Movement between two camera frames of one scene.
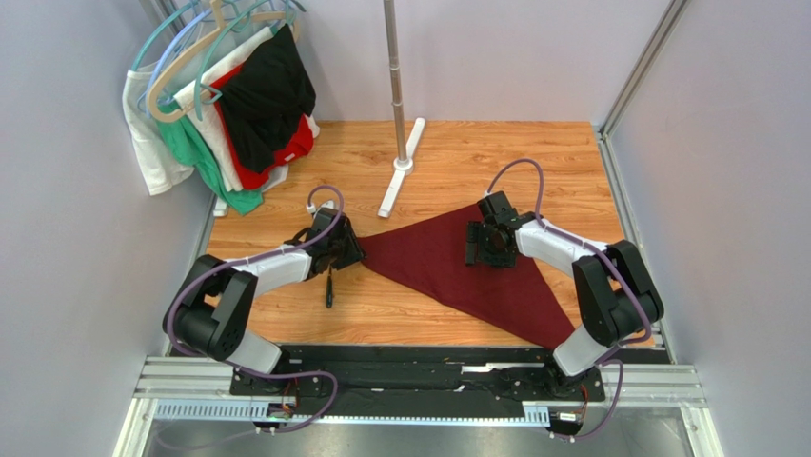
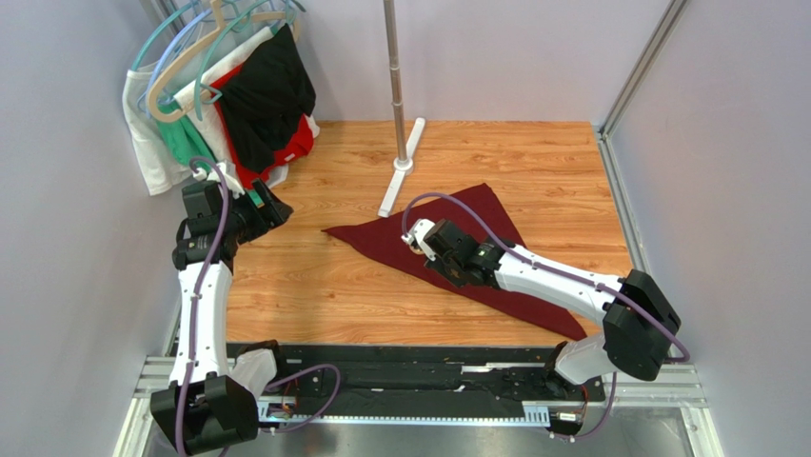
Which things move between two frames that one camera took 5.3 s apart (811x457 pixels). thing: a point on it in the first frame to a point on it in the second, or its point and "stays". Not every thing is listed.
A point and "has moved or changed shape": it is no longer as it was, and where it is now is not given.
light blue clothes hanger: [152, 79] stays
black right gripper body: [475, 242] to [445, 254]
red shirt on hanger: [248, 176] stays
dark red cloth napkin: [432, 253] has moved or changed shape
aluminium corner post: [607, 129] stays
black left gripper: [354, 250] to [278, 212]
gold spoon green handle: [329, 288] to [256, 198]
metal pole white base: [404, 166] stays
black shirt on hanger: [265, 97] stays
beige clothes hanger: [177, 110] stays
